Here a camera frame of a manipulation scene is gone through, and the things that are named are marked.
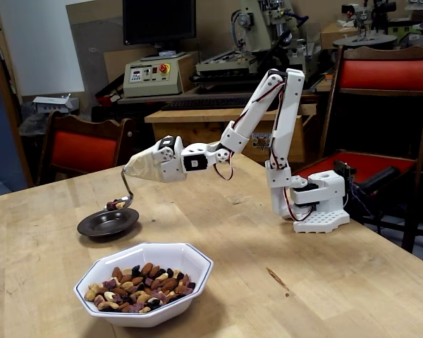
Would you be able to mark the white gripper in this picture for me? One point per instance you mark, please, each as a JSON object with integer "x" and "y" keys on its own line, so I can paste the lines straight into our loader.
{"x": 167, "y": 165}

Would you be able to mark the bent metal spoon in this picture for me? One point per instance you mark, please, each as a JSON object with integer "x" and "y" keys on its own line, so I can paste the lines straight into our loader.
{"x": 128, "y": 188}

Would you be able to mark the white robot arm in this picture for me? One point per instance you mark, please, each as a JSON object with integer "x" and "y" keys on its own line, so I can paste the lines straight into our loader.
{"x": 289, "y": 112}

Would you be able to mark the wooden chair low red backrest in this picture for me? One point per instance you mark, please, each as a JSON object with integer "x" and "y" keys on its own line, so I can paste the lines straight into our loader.
{"x": 84, "y": 151}

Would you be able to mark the wooden workbench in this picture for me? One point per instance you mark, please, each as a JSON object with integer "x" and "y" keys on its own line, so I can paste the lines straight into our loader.
{"x": 183, "y": 116}

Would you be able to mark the dark brown small plate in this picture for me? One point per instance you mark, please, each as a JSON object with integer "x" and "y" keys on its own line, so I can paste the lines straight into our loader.
{"x": 105, "y": 222}

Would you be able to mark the beige control box red button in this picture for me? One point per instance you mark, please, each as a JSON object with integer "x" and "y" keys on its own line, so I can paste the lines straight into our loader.
{"x": 151, "y": 81}

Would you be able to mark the black keyboard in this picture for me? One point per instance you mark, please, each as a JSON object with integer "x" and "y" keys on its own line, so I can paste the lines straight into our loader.
{"x": 204, "y": 104}

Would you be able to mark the white model house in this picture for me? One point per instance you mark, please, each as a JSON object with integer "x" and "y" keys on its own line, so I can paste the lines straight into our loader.
{"x": 53, "y": 104}

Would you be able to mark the mixed nuts and dried fruit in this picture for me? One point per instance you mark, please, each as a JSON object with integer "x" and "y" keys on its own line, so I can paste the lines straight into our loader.
{"x": 141, "y": 285}

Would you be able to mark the large brown board sheet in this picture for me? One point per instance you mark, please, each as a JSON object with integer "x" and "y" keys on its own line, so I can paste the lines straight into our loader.
{"x": 91, "y": 42}

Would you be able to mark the black computer monitor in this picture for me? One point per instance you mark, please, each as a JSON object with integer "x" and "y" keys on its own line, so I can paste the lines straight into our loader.
{"x": 158, "y": 21}

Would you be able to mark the white octagonal bowl blue rim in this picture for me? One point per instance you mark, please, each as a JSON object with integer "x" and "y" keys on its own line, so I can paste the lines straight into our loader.
{"x": 141, "y": 315}

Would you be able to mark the beige milling machine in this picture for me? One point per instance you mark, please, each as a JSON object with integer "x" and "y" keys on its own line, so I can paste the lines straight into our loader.
{"x": 257, "y": 21}

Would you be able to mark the black circuit board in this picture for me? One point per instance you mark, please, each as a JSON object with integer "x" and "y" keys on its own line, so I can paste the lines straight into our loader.
{"x": 345, "y": 170}

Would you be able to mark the brown cardboard box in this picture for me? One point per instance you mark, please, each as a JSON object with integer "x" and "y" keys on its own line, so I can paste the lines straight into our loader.
{"x": 335, "y": 35}

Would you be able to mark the black round machine table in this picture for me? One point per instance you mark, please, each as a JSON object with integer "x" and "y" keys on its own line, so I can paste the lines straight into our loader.
{"x": 364, "y": 41}

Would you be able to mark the wooden chair tall red backrest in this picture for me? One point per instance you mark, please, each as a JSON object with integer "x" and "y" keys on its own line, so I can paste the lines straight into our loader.
{"x": 384, "y": 74}

